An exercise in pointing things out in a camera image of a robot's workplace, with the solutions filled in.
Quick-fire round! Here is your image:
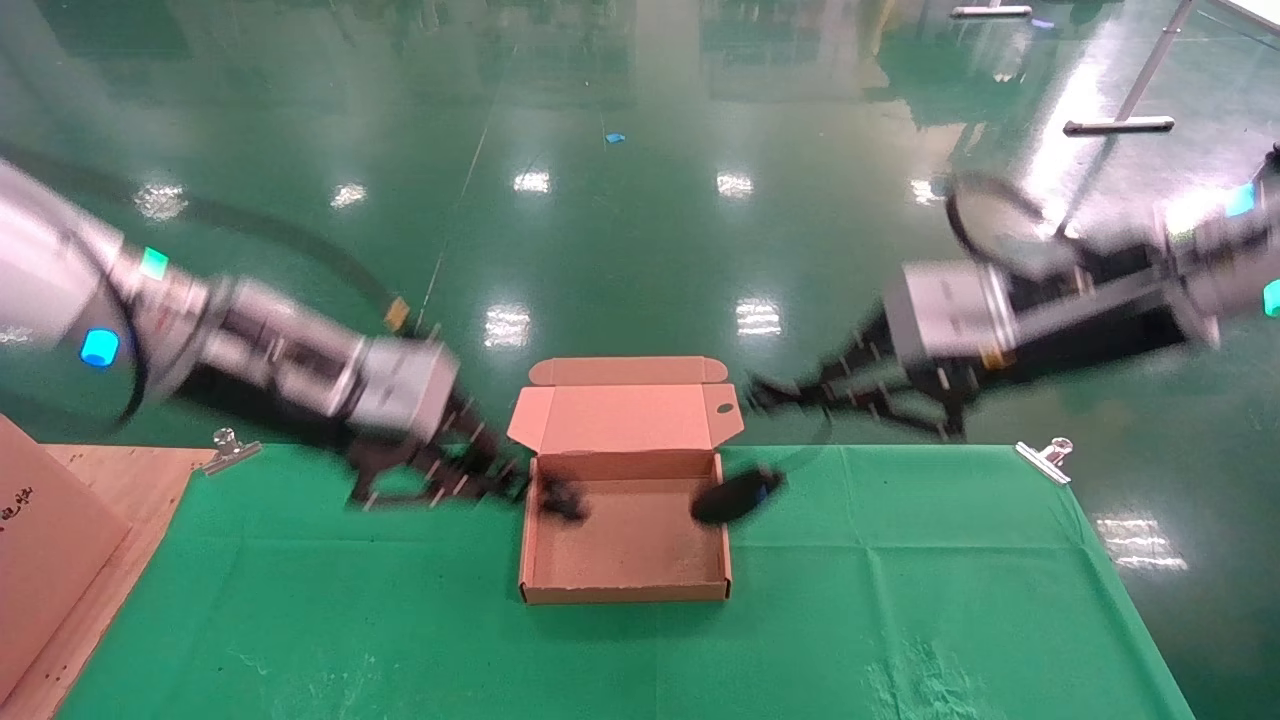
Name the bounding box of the metal stand with leg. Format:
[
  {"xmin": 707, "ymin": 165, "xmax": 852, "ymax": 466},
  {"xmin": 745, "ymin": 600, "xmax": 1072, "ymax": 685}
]
[{"xmin": 1062, "ymin": 0, "xmax": 1198, "ymax": 137}]

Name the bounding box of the metal binder clip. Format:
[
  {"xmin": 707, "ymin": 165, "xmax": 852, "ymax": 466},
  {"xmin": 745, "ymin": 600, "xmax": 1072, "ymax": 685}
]
[
  {"xmin": 1015, "ymin": 437, "xmax": 1074, "ymax": 486},
  {"xmin": 200, "ymin": 428, "xmax": 264, "ymax": 476}
]

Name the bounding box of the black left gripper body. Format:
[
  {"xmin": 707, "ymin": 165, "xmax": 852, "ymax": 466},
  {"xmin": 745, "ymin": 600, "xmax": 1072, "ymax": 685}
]
[{"xmin": 340, "ymin": 398, "xmax": 483, "ymax": 473}]

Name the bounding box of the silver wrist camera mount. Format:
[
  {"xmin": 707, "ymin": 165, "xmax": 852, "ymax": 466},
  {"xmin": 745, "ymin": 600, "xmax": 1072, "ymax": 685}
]
[
  {"xmin": 883, "ymin": 260, "xmax": 1019, "ymax": 371},
  {"xmin": 345, "ymin": 338, "xmax": 463, "ymax": 443}
]

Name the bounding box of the green table cloth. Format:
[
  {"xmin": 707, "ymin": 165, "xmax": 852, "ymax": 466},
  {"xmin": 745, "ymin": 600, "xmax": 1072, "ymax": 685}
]
[{"xmin": 55, "ymin": 443, "xmax": 1196, "ymax": 720}]

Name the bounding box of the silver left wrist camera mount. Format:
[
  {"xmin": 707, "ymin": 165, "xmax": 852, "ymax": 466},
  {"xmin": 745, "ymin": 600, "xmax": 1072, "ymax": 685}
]
[{"xmin": 345, "ymin": 338, "xmax": 463, "ymax": 443}]

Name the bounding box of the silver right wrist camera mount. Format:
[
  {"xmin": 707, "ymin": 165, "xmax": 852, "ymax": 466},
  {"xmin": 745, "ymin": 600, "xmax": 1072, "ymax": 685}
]
[{"xmin": 883, "ymin": 260, "xmax": 1019, "ymax": 371}]

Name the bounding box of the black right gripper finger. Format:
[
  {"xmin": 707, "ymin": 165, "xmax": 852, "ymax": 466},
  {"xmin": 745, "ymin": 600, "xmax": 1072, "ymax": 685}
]
[
  {"xmin": 746, "ymin": 364, "xmax": 873, "ymax": 407},
  {"xmin": 869, "ymin": 394, "xmax": 967, "ymax": 442}
]

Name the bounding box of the flat open cardboard box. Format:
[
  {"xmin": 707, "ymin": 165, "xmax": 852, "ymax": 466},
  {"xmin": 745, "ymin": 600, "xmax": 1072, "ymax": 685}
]
[{"xmin": 507, "ymin": 355, "xmax": 746, "ymax": 606}]

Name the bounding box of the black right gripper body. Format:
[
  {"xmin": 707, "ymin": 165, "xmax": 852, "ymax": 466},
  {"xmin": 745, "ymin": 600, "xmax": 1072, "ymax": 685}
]
[{"xmin": 850, "ymin": 320, "xmax": 967, "ymax": 413}]

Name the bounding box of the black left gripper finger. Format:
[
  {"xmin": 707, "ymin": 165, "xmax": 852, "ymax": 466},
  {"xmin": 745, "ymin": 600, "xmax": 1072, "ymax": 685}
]
[
  {"xmin": 455, "ymin": 403, "xmax": 532, "ymax": 482},
  {"xmin": 349, "ymin": 468, "xmax": 527, "ymax": 510}
]

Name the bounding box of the tall printed cardboard box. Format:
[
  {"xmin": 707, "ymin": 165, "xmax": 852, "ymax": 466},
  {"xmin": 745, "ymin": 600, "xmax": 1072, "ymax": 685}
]
[{"xmin": 0, "ymin": 415, "xmax": 133, "ymax": 706}]

